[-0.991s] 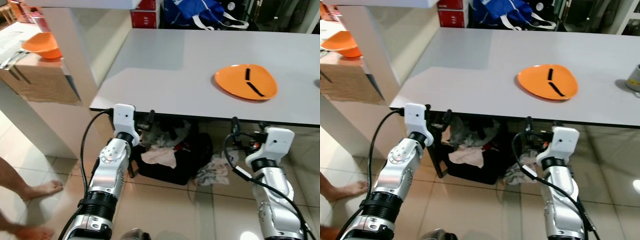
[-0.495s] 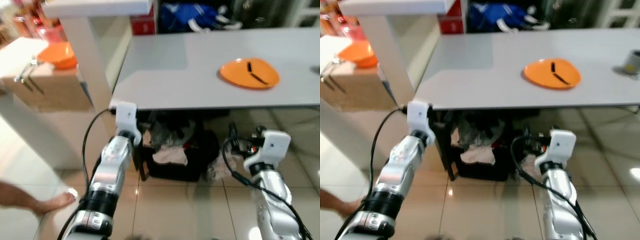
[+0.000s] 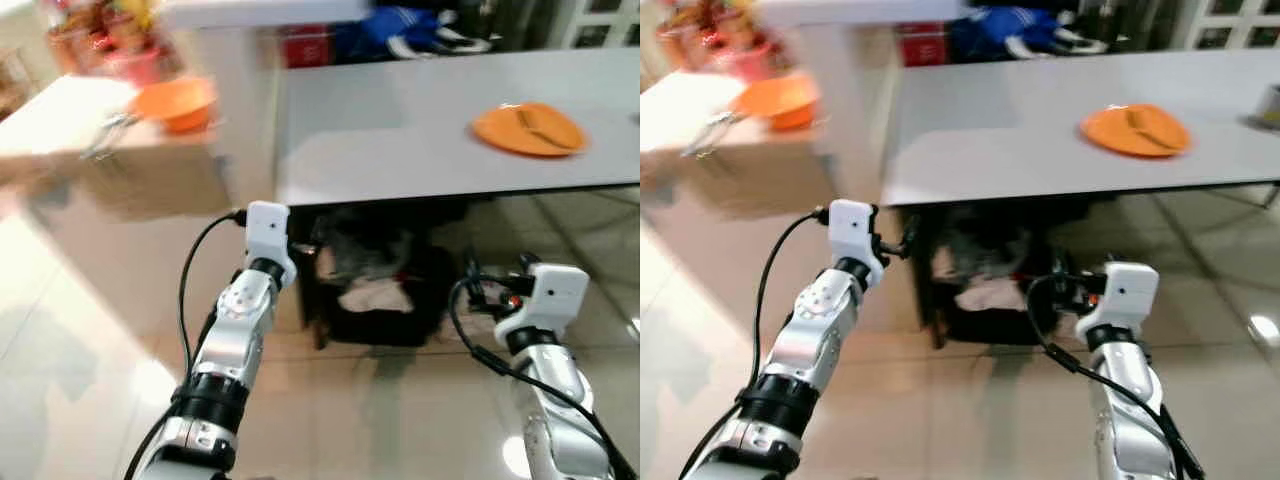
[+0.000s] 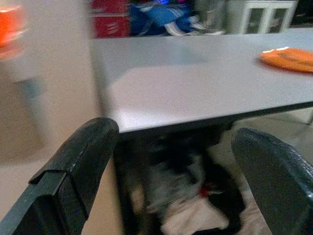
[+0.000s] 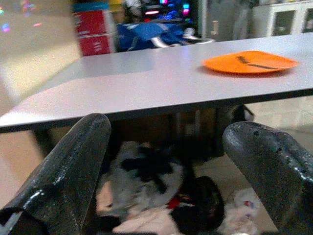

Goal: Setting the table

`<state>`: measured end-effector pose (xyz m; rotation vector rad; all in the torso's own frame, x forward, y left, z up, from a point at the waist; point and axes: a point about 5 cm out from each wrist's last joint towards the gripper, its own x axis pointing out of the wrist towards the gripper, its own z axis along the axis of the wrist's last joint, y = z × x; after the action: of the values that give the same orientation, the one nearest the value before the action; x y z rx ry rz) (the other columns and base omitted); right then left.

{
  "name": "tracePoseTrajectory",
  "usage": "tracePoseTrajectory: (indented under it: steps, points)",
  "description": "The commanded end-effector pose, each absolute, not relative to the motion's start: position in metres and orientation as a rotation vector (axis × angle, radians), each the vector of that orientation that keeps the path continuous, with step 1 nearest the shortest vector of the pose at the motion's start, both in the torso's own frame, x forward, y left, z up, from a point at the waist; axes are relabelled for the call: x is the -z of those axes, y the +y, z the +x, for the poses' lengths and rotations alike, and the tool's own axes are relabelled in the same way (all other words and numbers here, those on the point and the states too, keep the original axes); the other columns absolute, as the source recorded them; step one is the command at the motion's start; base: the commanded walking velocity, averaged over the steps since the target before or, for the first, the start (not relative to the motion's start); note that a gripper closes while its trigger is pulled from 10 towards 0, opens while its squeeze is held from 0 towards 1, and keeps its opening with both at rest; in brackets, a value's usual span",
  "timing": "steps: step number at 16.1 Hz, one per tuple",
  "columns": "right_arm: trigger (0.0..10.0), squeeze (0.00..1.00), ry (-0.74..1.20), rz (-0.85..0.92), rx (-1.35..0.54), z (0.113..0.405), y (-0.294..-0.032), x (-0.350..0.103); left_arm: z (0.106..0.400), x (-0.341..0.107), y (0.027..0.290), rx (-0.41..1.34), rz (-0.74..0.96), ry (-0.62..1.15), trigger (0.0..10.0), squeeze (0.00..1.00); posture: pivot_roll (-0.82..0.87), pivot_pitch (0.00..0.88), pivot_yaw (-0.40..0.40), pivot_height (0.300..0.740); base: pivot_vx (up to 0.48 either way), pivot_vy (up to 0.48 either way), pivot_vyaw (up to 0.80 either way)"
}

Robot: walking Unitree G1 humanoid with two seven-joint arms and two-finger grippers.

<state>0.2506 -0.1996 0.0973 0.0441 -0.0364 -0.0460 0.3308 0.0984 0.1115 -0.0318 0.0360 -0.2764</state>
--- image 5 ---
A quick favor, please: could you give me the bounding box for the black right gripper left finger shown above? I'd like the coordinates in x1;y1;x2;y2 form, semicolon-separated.
0;113;112;235

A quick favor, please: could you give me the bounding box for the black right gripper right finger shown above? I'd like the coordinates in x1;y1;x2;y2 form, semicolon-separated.
222;121;313;235

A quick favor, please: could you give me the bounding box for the black table leg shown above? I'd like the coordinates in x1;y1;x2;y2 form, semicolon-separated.
33;129;53;159

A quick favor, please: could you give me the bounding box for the grey cloth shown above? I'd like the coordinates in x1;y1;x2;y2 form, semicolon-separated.
97;141;184;214

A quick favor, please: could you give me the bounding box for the pink cloth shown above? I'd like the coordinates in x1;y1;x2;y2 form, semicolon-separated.
112;208;178;235

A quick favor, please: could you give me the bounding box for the orange plate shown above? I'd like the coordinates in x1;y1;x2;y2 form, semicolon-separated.
201;50;300;75

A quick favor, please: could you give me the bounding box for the red cardboard box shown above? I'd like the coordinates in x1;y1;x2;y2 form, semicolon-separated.
72;9;116;57

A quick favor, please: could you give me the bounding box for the white glass door cabinet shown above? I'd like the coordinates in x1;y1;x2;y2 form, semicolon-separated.
251;0;313;38

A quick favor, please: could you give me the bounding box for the dark shelf with lights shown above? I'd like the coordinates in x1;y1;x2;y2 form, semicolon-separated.
124;0;199;25

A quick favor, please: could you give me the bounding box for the blue bag with white straps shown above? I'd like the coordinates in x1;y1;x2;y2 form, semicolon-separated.
115;22;216;52

